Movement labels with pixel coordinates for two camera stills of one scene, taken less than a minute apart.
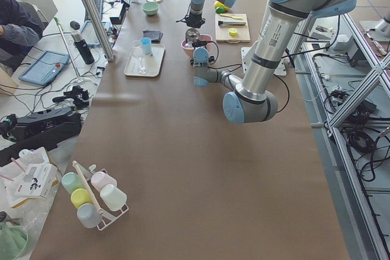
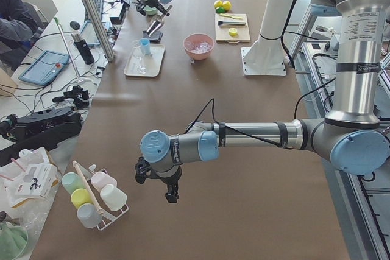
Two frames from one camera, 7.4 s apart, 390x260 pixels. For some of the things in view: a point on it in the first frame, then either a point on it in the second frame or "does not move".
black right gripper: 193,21 to 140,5
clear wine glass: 138,50 does not move
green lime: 220,10 does not move
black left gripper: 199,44 to 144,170
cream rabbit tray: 149,65 does not move
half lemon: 233,31 does not move
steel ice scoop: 192,35 to 158,22
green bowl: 150,8 does not move
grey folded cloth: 155,36 does not move
